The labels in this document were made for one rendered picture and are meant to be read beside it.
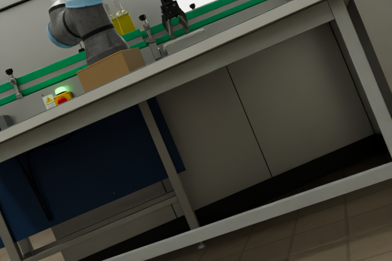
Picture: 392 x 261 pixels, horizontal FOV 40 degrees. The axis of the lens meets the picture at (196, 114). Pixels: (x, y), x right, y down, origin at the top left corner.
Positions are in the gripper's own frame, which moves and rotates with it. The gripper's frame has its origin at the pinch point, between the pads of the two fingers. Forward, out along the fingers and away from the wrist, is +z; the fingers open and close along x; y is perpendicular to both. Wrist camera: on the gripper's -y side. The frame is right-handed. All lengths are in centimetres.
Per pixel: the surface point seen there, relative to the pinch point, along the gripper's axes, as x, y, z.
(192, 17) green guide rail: 8.8, -13.7, -7.4
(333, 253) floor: 13, 65, 86
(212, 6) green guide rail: 18.9, -13.9, -8.6
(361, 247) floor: 21, 70, 86
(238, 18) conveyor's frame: 27.4, -12.2, 1.0
